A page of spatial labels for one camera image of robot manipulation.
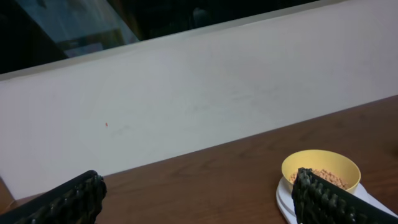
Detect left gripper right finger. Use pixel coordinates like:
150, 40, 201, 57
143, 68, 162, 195
292, 167, 397, 224

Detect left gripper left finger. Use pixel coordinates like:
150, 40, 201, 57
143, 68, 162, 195
1, 170, 107, 224

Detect soybeans in yellow bowl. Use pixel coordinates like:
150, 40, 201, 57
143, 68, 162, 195
289, 169, 351, 190

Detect white digital kitchen scale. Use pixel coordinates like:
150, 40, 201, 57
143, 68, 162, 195
276, 178, 397, 224

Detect pale yellow bowl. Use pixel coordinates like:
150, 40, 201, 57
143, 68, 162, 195
281, 149, 361, 194

